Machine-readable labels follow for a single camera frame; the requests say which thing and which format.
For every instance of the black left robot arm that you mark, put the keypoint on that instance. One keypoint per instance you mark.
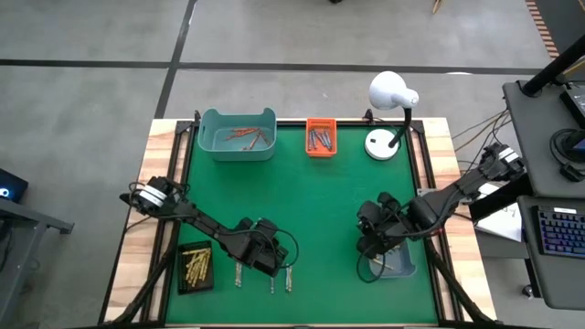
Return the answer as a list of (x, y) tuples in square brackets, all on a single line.
[(192, 217)]

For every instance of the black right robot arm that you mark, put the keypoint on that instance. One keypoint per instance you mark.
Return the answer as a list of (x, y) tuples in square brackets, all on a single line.
[(457, 192)]

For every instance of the wooden stand leg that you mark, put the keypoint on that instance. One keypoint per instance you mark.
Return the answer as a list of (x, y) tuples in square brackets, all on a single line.
[(437, 5)]

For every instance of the grey clamp bracket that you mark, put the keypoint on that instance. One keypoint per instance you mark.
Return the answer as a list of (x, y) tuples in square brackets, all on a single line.
[(422, 192)]

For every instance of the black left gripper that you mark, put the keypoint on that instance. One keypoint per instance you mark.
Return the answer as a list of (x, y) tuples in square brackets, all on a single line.
[(260, 247)]

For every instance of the orange mesh basket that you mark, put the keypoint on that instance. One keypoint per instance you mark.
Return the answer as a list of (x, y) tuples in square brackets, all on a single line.
[(321, 154)]

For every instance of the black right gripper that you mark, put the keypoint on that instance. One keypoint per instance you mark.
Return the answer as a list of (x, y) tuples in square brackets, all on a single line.
[(384, 219)]

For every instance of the light blue crayon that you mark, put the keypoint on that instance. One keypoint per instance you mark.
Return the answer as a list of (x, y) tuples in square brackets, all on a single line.
[(240, 275)]

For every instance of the backlit keyboard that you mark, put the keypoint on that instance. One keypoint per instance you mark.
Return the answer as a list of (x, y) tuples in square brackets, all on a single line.
[(562, 233)]

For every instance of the white paper sheet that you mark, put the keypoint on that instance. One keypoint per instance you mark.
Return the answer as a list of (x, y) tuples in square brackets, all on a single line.
[(503, 224)]

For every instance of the orange striped edge strip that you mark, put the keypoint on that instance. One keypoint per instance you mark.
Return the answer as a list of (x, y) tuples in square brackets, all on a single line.
[(541, 27)]

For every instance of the yellow green crayon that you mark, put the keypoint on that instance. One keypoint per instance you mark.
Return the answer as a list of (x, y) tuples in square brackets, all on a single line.
[(237, 275)]

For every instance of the black table frame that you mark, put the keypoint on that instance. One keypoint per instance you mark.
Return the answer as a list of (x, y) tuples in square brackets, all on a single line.
[(292, 122)]

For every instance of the black headphones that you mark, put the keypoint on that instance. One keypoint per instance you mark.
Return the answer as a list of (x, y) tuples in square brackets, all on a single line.
[(571, 172)]

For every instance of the grey desk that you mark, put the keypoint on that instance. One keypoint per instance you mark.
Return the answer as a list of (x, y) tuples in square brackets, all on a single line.
[(557, 283), (544, 183)]

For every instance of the black device with blue light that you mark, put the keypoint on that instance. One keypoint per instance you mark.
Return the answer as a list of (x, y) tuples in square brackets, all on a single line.
[(13, 183)]

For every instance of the white desk lamp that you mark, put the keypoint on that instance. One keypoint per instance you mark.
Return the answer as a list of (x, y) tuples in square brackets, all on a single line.
[(388, 89)]

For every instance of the grey blue plastic bin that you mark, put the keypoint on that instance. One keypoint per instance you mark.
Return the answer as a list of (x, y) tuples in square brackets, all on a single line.
[(404, 269)]

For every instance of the black pole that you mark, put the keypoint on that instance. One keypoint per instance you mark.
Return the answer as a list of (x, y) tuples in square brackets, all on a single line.
[(553, 68)]

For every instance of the black mesh tray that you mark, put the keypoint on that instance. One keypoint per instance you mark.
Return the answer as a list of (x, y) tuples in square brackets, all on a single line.
[(183, 290)]

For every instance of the grey metal table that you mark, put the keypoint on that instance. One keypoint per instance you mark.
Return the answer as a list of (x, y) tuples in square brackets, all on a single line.
[(32, 217)]

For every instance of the teal plastic bin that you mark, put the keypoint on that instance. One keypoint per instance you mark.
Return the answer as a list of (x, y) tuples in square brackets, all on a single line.
[(237, 154)]

